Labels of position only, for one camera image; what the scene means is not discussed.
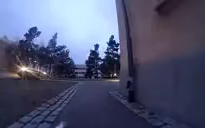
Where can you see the smaller dark pine tree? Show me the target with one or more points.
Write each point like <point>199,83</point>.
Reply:
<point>92,63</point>

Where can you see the long low building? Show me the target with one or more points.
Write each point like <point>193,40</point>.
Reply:
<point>80,70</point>

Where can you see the dark asphalt path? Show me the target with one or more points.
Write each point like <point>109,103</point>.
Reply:
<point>93,106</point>

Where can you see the group of dark trees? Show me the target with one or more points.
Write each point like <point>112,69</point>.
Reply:
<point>56,60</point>

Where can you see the grey cobblestone strip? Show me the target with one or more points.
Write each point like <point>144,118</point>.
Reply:
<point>140,110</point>
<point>43,115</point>

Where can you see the lit street lamp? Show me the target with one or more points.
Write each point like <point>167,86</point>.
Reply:
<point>23,69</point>

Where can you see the large beige building wall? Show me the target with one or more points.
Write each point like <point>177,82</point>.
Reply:
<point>176,50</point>

